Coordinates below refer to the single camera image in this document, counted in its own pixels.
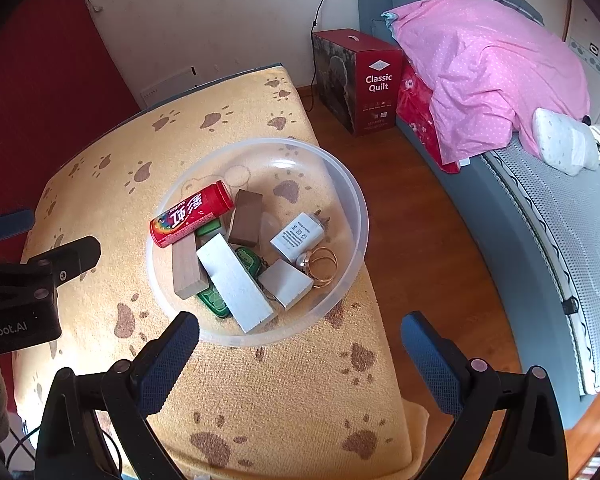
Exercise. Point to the red floral cloth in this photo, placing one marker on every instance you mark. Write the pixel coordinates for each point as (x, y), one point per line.
(420, 110)

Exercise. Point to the red candy tube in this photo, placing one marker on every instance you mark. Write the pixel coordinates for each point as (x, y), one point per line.
(190, 215)

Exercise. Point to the gold key rings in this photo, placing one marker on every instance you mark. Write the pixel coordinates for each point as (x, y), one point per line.
(304, 261)

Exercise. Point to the grey mesh mattress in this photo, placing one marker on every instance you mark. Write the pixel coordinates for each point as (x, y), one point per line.
(580, 240)

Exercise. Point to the white charger plug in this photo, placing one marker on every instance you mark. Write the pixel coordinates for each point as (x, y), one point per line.
(297, 237)

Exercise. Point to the pink dotted quilt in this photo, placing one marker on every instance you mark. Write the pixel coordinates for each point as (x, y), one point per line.
(480, 70)

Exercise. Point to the long white block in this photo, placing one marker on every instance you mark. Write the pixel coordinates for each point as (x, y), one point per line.
(230, 280)

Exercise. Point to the red quilted cloth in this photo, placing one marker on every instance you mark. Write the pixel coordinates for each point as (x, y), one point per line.
(40, 85)

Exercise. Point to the white pillow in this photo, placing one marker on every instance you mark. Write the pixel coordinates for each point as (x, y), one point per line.
(560, 140)

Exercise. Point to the yellow paw print blanket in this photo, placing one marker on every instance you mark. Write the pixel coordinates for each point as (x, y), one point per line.
(280, 410)

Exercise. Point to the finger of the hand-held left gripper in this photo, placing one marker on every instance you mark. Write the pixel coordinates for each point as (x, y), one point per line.
(7, 225)
(75, 255)

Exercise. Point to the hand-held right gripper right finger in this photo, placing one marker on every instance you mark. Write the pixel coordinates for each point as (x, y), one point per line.
(430, 355)

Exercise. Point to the long tan wooden block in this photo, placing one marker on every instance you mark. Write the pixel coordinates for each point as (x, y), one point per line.
(187, 270)

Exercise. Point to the grey upholstered bed frame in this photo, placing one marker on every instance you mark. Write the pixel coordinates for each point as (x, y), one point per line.
(520, 270)

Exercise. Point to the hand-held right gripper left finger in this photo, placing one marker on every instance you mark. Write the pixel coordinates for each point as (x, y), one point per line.
(167, 355)

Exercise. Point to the red quilt box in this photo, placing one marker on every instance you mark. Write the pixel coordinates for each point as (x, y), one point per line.
(375, 90)

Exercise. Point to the white wall switch panel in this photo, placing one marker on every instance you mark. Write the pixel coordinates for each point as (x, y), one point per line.
(592, 52)

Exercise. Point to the small white block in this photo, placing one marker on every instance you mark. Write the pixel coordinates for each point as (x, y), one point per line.
(285, 282)

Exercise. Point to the green jar-shaped tin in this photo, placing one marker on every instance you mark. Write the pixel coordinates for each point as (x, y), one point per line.
(215, 302)

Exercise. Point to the brown wooden block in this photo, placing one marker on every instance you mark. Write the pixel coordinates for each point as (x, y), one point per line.
(245, 217)

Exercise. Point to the clear plastic bowl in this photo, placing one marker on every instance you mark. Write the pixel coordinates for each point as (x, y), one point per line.
(300, 170)

